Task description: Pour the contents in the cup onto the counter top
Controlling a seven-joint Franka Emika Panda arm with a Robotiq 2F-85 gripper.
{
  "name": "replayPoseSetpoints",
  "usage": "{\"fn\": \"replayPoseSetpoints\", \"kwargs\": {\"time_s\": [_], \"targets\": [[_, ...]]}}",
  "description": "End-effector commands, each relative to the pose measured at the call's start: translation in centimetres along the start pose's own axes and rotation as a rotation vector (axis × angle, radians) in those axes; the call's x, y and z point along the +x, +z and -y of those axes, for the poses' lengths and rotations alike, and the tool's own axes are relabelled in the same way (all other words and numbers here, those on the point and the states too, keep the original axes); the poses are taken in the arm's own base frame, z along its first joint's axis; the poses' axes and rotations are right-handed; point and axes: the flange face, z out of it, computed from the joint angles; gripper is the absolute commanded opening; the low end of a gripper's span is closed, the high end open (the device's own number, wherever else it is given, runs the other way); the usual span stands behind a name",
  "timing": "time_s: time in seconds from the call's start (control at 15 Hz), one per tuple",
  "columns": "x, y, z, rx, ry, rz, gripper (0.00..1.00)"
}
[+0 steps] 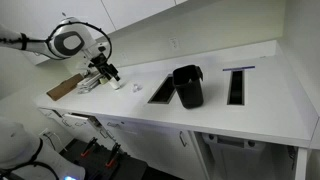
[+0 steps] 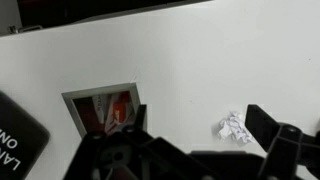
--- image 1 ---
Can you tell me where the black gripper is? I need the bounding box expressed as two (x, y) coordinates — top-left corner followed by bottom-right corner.
(88, 54), (121, 85)

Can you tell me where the white paper cup green band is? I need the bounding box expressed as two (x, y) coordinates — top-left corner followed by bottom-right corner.
(108, 78), (122, 91)

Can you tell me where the rectangular counter waste opening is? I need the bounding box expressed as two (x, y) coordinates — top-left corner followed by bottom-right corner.
(147, 73), (178, 105)

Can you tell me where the counter waste opening purple label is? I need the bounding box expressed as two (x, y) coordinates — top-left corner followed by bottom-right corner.
(226, 69), (247, 107)

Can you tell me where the brown flat cardboard box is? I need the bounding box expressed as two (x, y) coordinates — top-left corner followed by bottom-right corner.
(46, 73), (85, 102)

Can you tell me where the open white drawer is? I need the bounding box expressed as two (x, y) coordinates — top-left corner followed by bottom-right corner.
(61, 112), (103, 135)

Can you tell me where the red black bar clamp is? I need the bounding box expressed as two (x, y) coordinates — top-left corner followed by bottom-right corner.
(105, 142), (122, 169)
(80, 136), (99, 159)

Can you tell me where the black landfill waste bin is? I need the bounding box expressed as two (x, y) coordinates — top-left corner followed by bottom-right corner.
(172, 64), (205, 110)

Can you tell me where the black robot platform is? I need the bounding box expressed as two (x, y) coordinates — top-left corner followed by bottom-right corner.
(59, 138), (148, 180)

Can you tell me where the wide white upper cabinet door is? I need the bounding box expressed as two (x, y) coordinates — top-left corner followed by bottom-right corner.
(0, 0), (117, 66)

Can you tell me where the purple tape strip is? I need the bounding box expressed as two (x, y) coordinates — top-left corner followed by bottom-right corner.
(222, 65), (256, 72)

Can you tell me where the white wall outlet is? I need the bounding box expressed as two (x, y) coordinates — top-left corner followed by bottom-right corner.
(168, 35), (181, 51)
(119, 50), (130, 63)

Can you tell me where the silver cabinet door handle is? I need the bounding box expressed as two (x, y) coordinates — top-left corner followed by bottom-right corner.
(178, 130), (189, 149)

